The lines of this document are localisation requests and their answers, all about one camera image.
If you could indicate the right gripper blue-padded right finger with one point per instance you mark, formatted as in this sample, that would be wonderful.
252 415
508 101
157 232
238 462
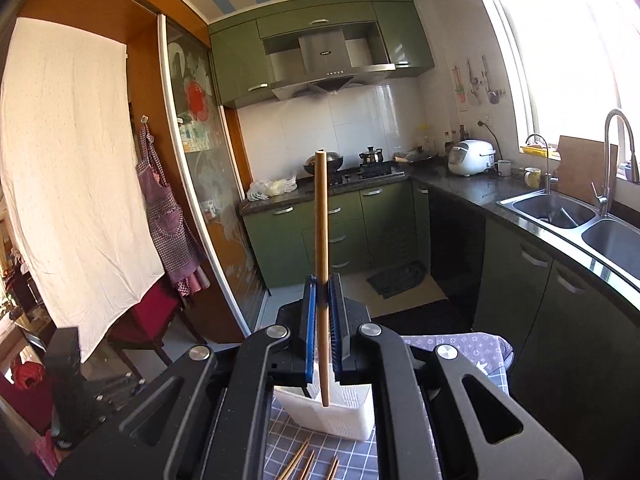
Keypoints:
437 416

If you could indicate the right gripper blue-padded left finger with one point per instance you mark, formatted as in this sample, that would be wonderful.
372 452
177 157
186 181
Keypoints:
205 417

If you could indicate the wooden chopstick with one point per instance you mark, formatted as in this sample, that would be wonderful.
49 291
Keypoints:
333 468
321 252
287 470
307 468

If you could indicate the pink sleeve left forearm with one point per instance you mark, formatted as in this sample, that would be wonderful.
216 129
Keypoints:
45 450

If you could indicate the tall steel kitchen faucet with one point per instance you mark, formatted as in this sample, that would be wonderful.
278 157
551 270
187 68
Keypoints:
604 199

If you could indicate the white plastic utensil holder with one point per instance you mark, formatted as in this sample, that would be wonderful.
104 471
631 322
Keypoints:
350 414

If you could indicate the black floor mat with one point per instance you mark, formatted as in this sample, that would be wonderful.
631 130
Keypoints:
394 281

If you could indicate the red wooden chair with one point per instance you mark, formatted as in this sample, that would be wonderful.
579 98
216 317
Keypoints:
143 326

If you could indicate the purple checkered apron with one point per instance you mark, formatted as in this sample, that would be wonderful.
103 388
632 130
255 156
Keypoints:
181 254

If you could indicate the gas stove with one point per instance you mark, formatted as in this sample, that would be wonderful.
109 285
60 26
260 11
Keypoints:
363 172

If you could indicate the white plastic bag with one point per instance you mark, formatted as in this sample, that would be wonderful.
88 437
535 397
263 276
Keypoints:
266 189

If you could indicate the black wok with lid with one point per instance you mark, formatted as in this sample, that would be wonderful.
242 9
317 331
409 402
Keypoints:
334 161

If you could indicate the small steel pot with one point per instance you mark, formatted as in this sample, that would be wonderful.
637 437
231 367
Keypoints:
372 156

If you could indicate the black frying pan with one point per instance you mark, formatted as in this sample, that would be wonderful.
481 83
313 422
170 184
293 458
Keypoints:
417 156

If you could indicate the green lower cabinets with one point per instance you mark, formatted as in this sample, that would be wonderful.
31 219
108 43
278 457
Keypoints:
571 319

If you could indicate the green cabinets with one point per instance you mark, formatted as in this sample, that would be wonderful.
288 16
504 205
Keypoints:
242 68
571 319

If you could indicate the white rice cooker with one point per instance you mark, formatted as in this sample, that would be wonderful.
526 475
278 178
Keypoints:
470 157

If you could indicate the yellow mug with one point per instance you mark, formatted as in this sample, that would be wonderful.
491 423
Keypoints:
532 177

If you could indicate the white hanging sheet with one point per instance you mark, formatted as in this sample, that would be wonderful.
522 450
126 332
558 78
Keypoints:
68 173

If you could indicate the stainless double sink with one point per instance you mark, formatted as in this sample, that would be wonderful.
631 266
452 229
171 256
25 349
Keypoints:
609 239

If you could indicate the glass sliding door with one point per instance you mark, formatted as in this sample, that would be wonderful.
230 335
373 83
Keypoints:
209 176

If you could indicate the steel range hood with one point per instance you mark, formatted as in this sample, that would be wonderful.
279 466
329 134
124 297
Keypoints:
327 60

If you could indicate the wooden cutting board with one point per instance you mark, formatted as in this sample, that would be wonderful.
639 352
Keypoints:
582 163

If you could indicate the green upper cabinets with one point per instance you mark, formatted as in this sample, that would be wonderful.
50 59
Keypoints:
242 68

